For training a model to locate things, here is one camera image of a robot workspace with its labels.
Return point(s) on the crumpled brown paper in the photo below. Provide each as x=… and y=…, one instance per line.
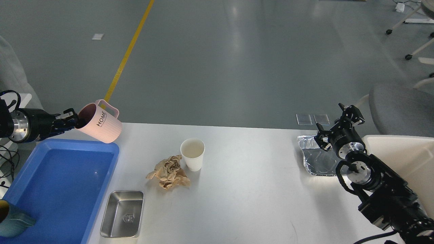
x=169, y=173

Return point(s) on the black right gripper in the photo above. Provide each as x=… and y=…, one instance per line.
x=345, y=139

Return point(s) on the blue plastic tray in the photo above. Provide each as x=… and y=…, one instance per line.
x=61, y=186

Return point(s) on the pink plastic mug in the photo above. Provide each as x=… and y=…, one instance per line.
x=100, y=121

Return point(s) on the aluminium foil tray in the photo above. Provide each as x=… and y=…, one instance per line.
x=316, y=161

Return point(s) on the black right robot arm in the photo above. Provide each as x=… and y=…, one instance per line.
x=386, y=199

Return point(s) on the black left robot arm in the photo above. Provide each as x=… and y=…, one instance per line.
x=5, y=118

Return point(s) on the cream plastic bin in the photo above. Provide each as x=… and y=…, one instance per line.
x=412, y=157

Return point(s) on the stainless steel rectangular tray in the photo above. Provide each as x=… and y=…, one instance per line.
x=122, y=214

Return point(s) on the teal ceramic cup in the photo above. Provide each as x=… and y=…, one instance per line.
x=13, y=221

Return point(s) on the white paper cup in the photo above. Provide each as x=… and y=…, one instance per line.
x=192, y=150

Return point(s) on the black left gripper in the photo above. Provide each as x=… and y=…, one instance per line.
x=32, y=125

